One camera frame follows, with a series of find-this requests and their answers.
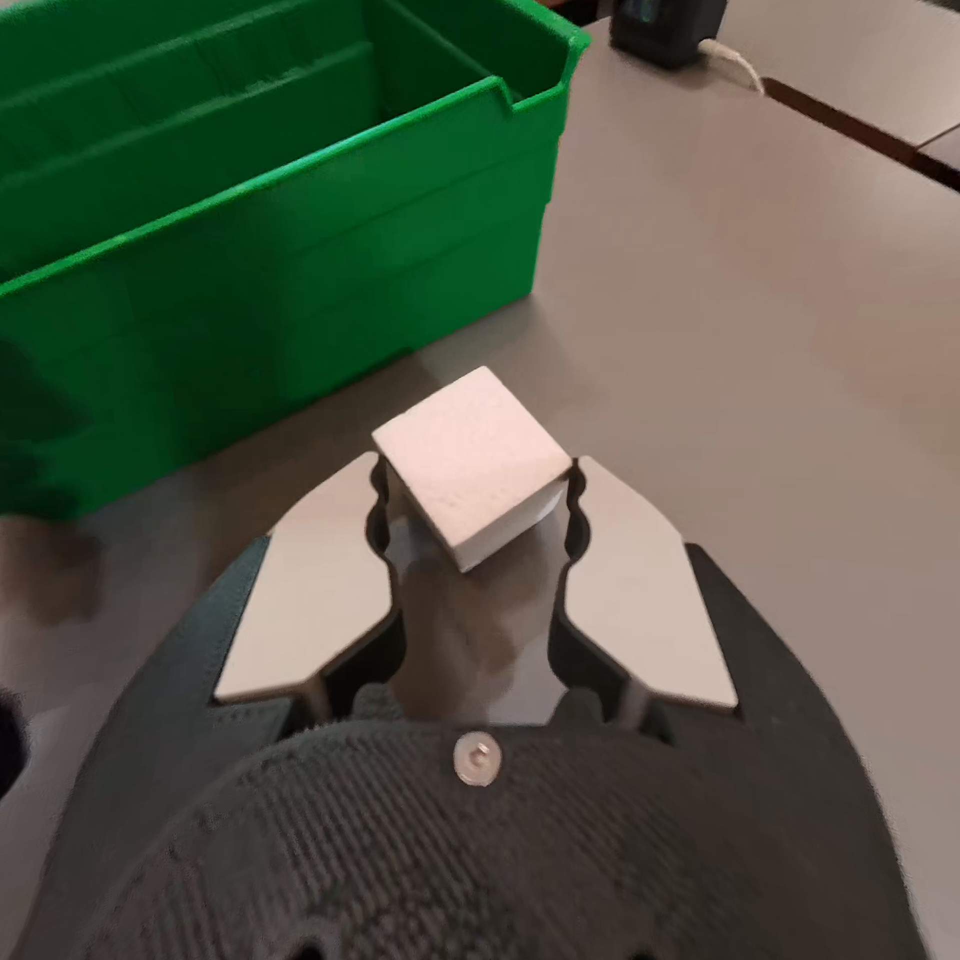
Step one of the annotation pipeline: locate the green plastic bin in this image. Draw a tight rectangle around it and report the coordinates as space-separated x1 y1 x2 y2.
0 0 592 520

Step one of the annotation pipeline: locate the person's dark clothing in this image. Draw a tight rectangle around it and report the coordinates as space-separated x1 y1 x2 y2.
0 686 30 800

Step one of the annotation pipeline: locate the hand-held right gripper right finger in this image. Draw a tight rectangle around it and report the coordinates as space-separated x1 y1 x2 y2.
547 453 741 730

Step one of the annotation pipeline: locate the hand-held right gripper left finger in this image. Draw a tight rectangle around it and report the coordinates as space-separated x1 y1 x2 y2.
214 450 410 721

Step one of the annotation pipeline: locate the black electronic device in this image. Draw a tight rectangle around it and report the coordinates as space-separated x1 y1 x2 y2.
609 0 730 70

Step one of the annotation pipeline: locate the white foam cube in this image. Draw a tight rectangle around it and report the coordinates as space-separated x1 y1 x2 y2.
371 366 573 573

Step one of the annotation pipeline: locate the white cable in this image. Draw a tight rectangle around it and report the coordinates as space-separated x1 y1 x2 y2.
697 37 766 95

